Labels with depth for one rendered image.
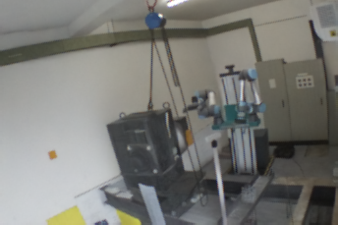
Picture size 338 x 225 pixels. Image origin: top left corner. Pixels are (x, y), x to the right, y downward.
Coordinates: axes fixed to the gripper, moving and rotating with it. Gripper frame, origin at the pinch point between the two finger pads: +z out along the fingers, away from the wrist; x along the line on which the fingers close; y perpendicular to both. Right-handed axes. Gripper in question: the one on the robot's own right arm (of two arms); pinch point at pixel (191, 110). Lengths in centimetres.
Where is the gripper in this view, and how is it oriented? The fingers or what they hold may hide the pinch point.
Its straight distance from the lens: 214.5
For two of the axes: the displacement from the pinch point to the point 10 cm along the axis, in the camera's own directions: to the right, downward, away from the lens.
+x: -8.7, 1.8, 4.5
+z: -4.1, 2.4, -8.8
